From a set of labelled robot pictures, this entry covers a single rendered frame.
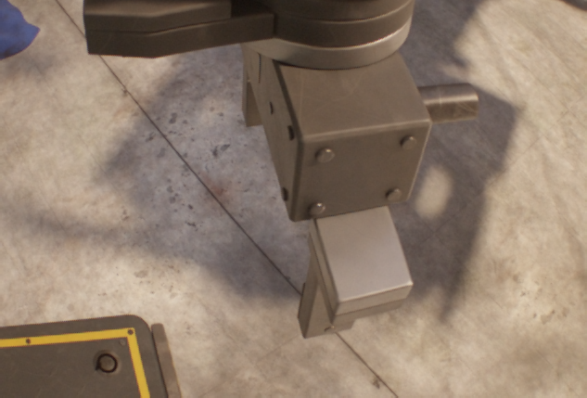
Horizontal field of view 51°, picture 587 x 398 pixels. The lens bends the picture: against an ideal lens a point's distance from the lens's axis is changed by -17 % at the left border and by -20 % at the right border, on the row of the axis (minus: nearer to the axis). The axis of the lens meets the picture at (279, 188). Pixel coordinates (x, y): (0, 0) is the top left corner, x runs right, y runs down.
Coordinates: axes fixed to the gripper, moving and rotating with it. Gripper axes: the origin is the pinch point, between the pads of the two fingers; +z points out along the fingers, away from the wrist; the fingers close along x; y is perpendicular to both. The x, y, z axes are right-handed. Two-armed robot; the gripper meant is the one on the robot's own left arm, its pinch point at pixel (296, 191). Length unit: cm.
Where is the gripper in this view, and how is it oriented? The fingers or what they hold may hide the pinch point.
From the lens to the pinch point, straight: 38.1
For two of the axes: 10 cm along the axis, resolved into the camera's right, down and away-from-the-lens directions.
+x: -2.3, -8.2, 5.3
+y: 9.7, -1.7, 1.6
